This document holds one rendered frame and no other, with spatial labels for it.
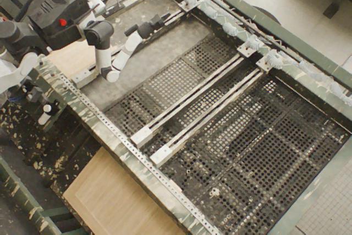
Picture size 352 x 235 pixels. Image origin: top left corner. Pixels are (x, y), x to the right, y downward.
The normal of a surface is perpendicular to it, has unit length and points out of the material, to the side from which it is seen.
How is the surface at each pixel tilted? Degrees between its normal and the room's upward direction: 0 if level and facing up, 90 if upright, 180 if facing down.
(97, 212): 90
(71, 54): 56
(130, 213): 90
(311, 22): 90
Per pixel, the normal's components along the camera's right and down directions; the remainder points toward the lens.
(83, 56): 0.07, -0.55
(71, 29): 0.55, 0.73
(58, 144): -0.34, -0.15
